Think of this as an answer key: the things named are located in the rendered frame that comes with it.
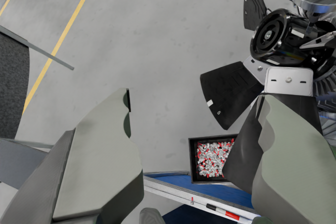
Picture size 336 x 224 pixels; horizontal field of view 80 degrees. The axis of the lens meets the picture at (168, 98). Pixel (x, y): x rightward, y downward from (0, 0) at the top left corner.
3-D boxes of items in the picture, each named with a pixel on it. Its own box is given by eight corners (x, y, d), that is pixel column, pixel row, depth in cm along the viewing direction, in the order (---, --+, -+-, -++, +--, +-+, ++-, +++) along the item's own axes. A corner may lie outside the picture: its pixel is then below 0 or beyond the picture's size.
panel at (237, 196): (316, 211, 117) (378, 254, 59) (316, 212, 117) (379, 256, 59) (183, 174, 151) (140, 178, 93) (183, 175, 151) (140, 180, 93)
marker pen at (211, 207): (248, 220, 65) (206, 203, 71) (247, 225, 65) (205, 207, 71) (248, 219, 67) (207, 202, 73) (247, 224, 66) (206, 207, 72)
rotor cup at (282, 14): (329, 9, 46) (285, -14, 43) (352, 56, 39) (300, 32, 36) (279, 49, 58) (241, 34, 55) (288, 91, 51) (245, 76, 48)
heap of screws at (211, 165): (241, 138, 79) (241, 137, 76) (247, 177, 74) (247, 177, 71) (194, 142, 85) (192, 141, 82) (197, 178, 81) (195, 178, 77)
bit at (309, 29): (308, 37, 28) (319, 12, 24) (301, 33, 29) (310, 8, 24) (314, 31, 28) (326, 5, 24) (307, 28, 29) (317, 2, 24)
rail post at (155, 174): (188, 171, 162) (141, 174, 93) (187, 176, 161) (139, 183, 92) (184, 170, 164) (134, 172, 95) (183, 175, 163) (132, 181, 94)
